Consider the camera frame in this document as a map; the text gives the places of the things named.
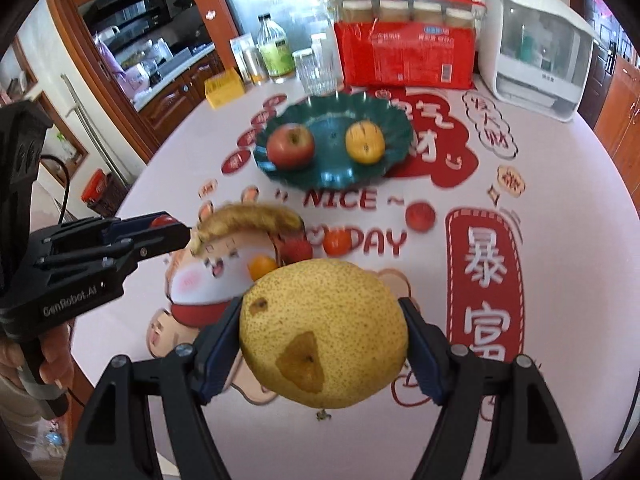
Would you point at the small mandarin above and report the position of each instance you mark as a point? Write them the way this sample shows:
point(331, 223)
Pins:
point(261, 266)

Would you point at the green label bottle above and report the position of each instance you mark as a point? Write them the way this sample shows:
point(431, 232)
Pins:
point(276, 57)

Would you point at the round red fruit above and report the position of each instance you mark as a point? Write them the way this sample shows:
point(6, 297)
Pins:
point(419, 215)

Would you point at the small glass jar with paste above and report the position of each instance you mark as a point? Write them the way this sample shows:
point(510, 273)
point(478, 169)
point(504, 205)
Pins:
point(357, 11)
point(460, 16)
point(395, 11)
point(427, 13)

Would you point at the orange-red cherry tomato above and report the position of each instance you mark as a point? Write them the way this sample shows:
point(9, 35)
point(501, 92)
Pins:
point(336, 241)

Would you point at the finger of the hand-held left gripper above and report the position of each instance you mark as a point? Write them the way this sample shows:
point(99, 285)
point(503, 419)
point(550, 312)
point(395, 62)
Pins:
point(170, 240)
point(130, 227)

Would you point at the red basket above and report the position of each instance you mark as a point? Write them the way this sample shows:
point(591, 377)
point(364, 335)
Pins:
point(97, 187)

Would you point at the red apple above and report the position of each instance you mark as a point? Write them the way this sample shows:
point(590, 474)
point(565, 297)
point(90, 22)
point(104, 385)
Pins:
point(290, 147)

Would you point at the white carton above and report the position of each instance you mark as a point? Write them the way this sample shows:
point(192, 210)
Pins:
point(240, 45)

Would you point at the clear glass cup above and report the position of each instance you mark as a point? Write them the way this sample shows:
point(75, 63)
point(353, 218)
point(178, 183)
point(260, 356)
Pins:
point(315, 72)

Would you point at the yellow pear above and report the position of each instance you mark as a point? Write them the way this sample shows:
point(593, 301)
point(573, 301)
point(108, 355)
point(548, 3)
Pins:
point(365, 142)
point(325, 320)

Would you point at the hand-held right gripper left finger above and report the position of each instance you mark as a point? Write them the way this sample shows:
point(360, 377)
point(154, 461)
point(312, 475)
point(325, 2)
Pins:
point(220, 355)

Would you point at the yellow box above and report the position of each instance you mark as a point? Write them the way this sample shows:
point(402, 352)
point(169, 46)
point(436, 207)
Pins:
point(225, 91)

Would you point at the red cherry tomato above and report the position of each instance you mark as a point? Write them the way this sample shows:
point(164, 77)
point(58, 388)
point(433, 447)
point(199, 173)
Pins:
point(162, 220)

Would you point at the person's left hand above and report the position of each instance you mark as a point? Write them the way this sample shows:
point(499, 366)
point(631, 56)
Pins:
point(56, 355)

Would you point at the white countertop appliance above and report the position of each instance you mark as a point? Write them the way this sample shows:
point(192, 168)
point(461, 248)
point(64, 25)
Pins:
point(500, 60)

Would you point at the wooden kitchen cabinet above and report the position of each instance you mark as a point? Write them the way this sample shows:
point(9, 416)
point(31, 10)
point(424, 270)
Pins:
point(165, 105)

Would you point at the wooden side cabinet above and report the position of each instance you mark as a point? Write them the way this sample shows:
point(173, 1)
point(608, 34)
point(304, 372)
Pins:
point(617, 110)

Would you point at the red food package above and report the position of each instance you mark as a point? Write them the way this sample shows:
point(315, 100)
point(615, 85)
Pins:
point(400, 55)

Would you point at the red lychee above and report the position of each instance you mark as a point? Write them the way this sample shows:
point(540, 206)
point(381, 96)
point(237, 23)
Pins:
point(297, 250)

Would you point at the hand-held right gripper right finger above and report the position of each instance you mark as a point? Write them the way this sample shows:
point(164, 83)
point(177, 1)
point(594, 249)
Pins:
point(425, 360)

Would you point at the dark green scalloped plate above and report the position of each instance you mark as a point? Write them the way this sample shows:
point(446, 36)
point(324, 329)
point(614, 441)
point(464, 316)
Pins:
point(330, 172)

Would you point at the spotted yellow banana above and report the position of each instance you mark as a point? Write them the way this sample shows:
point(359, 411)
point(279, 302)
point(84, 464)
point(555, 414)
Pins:
point(245, 220)

